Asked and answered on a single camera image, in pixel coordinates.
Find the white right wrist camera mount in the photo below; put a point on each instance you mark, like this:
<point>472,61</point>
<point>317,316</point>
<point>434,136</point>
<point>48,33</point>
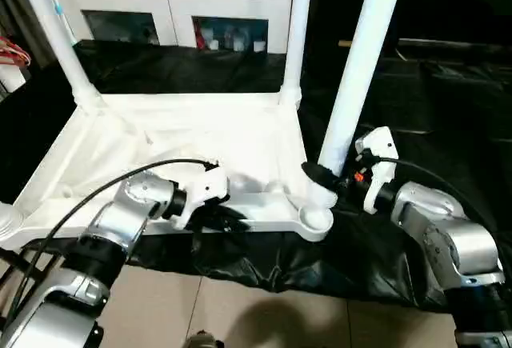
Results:
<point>380,144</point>

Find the white glass-door cabinet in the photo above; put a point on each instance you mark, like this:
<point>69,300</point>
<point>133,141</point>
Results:
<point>180,0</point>

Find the white plastic table leg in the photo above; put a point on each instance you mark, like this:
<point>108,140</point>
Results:
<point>60,36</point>
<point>10,222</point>
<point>360,68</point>
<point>298,32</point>

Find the small yellow label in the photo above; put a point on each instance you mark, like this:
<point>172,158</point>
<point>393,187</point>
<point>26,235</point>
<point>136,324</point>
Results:
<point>344,43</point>

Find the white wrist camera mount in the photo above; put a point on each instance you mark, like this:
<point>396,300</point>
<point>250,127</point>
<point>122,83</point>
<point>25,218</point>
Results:
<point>380,144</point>
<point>208,188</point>

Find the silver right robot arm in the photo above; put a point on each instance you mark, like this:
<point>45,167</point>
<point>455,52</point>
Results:
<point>448,236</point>

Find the white plastic table top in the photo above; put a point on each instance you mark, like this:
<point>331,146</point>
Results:
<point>180,132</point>

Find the black mat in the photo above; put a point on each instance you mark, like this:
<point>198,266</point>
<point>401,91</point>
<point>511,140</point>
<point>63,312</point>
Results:
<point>280,256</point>

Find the red bottle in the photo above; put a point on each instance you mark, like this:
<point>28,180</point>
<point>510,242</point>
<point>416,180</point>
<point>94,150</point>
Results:
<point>200,36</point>

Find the black folding frame bar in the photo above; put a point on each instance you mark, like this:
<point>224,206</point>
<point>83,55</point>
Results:
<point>22,272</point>

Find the grey curtain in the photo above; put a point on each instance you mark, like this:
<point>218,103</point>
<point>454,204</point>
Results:
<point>20,12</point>

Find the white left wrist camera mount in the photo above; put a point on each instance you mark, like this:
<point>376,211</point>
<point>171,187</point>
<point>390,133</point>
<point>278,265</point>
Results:
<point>208,188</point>

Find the black metal bar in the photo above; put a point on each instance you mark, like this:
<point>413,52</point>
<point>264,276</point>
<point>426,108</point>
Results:
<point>456,43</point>

